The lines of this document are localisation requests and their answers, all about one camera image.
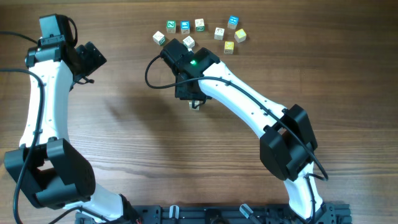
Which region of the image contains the blue block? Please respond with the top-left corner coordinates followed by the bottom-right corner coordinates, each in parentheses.
top-left (180, 21), bottom-right (190, 34)
top-left (227, 16), bottom-right (239, 30)

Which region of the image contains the yellow top block near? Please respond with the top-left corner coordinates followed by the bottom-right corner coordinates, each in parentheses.
top-left (224, 41), bottom-right (234, 54)

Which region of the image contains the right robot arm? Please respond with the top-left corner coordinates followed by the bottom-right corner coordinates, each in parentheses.
top-left (160, 39), bottom-right (327, 222)

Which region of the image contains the yellow block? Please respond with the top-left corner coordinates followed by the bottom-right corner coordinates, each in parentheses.
top-left (234, 29), bottom-right (247, 43)
top-left (224, 41), bottom-right (234, 54)

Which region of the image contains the blue top block left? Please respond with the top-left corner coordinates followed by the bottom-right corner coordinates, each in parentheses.
top-left (180, 21), bottom-right (190, 34)

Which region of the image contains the green n block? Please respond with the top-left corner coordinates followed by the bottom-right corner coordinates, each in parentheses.
top-left (166, 20), bottom-right (177, 34)
top-left (188, 100), bottom-right (201, 110)

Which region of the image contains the white block teal side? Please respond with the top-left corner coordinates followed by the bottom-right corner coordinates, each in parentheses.
top-left (152, 31), bottom-right (165, 46)

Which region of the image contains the blue top block right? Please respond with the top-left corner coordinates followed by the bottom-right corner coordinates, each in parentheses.
top-left (227, 16), bottom-right (239, 30)

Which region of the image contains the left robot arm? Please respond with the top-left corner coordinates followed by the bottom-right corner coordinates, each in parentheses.
top-left (4, 14), bottom-right (141, 223)

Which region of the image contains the yellow top block far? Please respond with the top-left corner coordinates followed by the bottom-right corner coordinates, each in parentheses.
top-left (234, 29), bottom-right (247, 43)

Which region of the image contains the white picture block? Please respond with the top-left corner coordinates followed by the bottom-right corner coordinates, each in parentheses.
top-left (214, 27), bottom-right (224, 40)

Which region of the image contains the white block centre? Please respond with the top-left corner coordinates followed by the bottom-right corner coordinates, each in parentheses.
top-left (183, 36), bottom-right (195, 49)

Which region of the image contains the white block green side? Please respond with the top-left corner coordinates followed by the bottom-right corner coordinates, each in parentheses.
top-left (195, 19), bottom-right (205, 32)

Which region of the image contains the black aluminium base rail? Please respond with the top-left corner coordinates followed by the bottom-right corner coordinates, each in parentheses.
top-left (75, 203), bottom-right (352, 224)

